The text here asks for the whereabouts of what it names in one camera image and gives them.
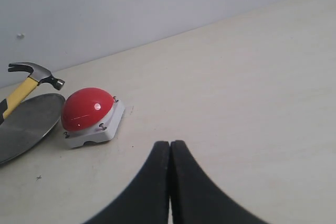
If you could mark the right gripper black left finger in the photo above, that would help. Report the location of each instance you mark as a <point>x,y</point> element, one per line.
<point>146,198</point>

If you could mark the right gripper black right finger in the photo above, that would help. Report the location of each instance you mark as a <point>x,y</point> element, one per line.
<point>195,198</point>

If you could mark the yellow black claw hammer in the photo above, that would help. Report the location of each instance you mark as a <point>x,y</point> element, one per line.
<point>37,75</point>

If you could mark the red dome push button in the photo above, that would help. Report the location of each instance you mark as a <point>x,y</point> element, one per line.
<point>91,115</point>

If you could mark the round silver metal plate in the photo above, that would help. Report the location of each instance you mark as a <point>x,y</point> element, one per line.
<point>29,124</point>

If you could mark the small white wall hook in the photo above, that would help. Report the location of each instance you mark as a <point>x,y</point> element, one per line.
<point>20,36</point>

